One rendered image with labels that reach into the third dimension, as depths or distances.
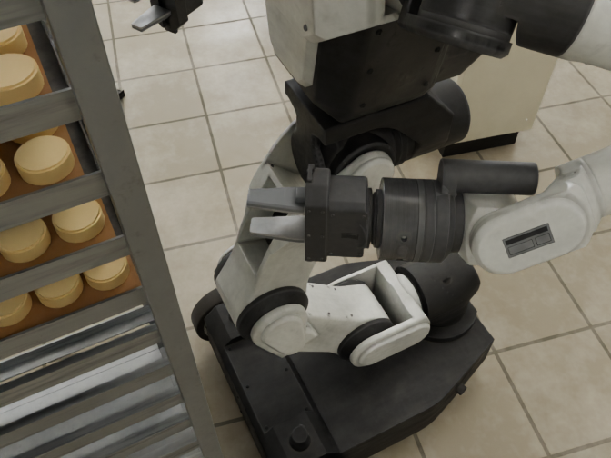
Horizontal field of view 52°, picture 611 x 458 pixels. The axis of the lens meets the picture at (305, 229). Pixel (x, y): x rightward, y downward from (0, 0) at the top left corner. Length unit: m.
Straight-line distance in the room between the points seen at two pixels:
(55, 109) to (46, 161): 0.09
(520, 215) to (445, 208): 0.07
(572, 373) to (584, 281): 0.32
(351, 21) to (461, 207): 0.23
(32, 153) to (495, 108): 1.75
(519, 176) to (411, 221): 0.12
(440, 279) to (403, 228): 0.87
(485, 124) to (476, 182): 1.57
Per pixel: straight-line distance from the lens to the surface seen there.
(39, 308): 0.76
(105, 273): 0.74
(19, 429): 0.89
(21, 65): 0.57
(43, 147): 0.63
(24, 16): 0.49
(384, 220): 0.63
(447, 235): 0.64
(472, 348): 1.62
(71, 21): 0.46
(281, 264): 1.07
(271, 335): 1.14
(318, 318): 1.28
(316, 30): 0.71
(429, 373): 1.57
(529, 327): 1.91
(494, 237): 0.63
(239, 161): 2.23
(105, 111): 0.50
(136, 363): 1.63
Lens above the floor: 1.55
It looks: 51 degrees down
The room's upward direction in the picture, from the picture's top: straight up
